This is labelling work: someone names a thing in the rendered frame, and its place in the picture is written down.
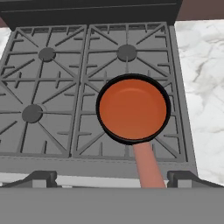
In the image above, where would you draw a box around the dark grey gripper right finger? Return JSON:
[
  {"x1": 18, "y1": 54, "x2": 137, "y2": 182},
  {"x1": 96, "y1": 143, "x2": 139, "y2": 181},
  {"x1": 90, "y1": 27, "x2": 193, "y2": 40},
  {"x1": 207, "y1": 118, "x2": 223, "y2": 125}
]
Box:
[{"x1": 166, "y1": 170, "x2": 223, "y2": 189}]

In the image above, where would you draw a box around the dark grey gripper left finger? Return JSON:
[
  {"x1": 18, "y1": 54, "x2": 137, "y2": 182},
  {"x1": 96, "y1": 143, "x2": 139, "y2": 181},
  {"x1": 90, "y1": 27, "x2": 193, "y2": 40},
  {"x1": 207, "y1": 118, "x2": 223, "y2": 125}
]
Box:
[{"x1": 2, "y1": 170, "x2": 59, "y2": 189}]

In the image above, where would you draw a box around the grey gas stove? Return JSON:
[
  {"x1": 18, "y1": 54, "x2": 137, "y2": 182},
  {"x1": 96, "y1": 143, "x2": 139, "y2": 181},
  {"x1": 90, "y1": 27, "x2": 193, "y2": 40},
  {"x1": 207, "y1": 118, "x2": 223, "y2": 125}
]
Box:
[{"x1": 0, "y1": 0, "x2": 200, "y2": 189}]

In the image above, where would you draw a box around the black pan with orange handle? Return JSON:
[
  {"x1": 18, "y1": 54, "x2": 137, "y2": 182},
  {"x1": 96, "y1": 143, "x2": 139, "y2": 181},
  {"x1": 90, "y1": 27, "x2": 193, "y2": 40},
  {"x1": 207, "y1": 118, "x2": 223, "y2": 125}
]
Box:
[{"x1": 95, "y1": 73, "x2": 172, "y2": 189}]

